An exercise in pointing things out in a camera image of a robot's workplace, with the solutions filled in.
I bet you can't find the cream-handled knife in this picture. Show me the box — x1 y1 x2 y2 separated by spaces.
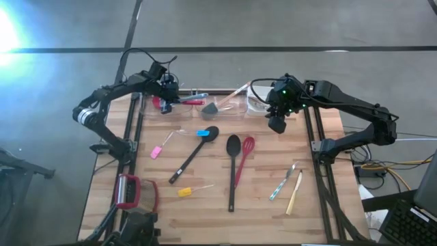
285 169 304 216

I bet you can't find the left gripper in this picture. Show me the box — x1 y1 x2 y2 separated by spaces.
149 75 181 115

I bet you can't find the yellow mini spatula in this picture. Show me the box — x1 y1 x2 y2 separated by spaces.
177 184 215 198

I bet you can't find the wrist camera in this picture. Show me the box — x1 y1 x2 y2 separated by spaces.
267 115 287 135
147 61 169 81

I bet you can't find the white plastic bin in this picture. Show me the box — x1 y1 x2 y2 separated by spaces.
246 85 274 117

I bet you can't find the blue mini spatula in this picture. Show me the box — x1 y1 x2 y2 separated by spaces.
176 128 210 137

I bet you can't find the black aluminium rig frame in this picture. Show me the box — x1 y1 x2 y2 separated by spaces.
77 87 373 246

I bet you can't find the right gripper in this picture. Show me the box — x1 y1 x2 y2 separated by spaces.
264 74 307 118

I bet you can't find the yellow cable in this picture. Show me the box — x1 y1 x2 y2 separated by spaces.
361 159 432 192

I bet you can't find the black spoon with slim handle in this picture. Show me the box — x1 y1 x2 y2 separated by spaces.
225 134 242 213

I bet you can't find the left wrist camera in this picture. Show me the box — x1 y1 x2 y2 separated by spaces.
147 61 169 81

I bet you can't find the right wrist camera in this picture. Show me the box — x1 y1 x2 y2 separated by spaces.
267 115 287 135

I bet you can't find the red spoon with steel shaft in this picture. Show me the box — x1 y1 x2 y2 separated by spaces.
152 96 206 110

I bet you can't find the grey scraper with wooden handle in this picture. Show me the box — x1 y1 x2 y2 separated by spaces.
200 81 252 120

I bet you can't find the black desk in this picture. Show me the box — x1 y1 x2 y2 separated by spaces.
361 189 437 246

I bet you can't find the computer monitor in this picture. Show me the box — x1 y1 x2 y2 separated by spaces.
412 149 437 217

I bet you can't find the teal-handled knife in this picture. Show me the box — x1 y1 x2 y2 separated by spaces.
268 161 299 202

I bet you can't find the pink mini spatula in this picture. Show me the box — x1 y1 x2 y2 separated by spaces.
150 131 174 160

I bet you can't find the red slotted spoon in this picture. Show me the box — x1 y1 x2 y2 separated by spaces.
234 135 255 189

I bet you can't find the black keyboard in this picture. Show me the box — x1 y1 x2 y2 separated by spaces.
378 199 437 246

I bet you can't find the black power box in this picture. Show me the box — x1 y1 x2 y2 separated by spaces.
354 163 387 179

